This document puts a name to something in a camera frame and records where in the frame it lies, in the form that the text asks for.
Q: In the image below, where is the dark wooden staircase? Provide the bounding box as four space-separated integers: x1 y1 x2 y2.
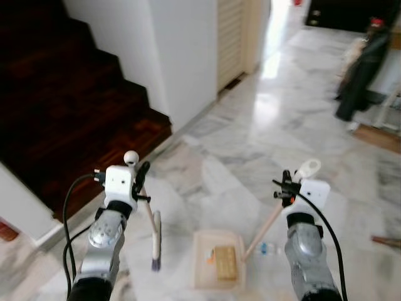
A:
0 0 174 221

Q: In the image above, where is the beige louvered door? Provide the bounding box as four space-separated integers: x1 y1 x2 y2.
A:
216 0 265 95

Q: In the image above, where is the small yellow-brown box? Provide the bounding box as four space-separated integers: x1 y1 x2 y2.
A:
212 245 239 282

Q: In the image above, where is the small brown stick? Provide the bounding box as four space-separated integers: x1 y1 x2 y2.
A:
370 235 401 249

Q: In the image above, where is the flat brown wooden board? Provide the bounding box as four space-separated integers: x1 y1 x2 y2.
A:
353 124 401 155

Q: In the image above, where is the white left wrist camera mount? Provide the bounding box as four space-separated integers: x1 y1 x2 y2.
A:
104 166 138 208

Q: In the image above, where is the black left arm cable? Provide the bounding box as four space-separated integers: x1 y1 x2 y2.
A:
62 174 106 295

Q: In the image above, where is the dark wooden cabinet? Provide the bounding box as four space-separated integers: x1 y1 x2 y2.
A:
305 0 401 33

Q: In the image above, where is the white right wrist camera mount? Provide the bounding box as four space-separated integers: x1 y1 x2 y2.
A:
299 179 331 215

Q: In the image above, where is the white metal rack frame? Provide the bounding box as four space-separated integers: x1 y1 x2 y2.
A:
375 85 401 134

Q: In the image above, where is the beige long-handled broom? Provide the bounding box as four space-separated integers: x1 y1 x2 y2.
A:
123 150 162 272

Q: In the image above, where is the small clear plastic bottle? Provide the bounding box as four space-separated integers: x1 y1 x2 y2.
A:
258 243 284 256

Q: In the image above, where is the tall black bag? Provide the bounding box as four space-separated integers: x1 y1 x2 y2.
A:
334 25 393 124

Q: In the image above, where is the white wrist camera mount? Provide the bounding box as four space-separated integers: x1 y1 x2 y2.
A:
299 179 331 215
104 166 138 208

